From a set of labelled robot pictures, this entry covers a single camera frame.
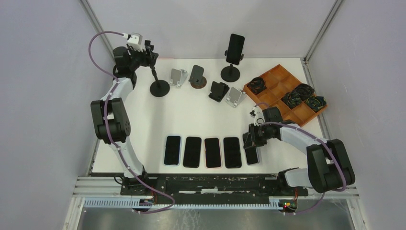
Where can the black folding phone stand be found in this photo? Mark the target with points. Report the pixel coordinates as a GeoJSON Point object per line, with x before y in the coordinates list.
{"type": "Point", "coordinates": [218, 91]}

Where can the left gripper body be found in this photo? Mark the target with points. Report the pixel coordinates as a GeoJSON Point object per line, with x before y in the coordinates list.
{"type": "Point", "coordinates": [138, 58]}

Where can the black phone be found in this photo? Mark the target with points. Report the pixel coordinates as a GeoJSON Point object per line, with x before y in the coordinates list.
{"type": "Point", "coordinates": [232, 152]}
{"type": "Point", "coordinates": [192, 152]}
{"type": "Point", "coordinates": [235, 49]}

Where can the black coiled band left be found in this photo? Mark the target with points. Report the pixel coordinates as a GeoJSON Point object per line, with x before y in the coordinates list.
{"type": "Point", "coordinates": [257, 85]}

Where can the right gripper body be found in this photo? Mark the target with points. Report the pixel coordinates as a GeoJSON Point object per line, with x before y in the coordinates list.
{"type": "Point", "coordinates": [260, 134]}

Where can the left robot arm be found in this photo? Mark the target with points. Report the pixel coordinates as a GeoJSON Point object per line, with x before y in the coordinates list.
{"type": "Point", "coordinates": [110, 119]}

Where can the white phone stand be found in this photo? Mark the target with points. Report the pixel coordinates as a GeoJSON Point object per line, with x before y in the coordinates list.
{"type": "Point", "coordinates": [235, 97]}

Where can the black coiled band upper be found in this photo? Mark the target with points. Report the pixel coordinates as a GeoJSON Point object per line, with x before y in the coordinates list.
{"type": "Point", "coordinates": [304, 91]}

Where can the black coiled band right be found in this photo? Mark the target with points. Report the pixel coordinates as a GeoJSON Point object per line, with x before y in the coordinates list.
{"type": "Point", "coordinates": [316, 103]}

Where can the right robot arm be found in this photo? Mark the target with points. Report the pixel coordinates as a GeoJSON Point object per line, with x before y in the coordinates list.
{"type": "Point", "coordinates": [328, 165]}

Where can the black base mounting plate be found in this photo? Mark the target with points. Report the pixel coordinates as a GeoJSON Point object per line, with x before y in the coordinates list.
{"type": "Point", "coordinates": [214, 189]}

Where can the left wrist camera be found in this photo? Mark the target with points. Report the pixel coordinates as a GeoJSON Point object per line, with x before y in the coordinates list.
{"type": "Point", "coordinates": [134, 41]}

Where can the black pole stand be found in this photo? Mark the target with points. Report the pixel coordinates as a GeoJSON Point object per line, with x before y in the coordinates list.
{"type": "Point", "coordinates": [231, 73]}
{"type": "Point", "coordinates": [158, 88]}

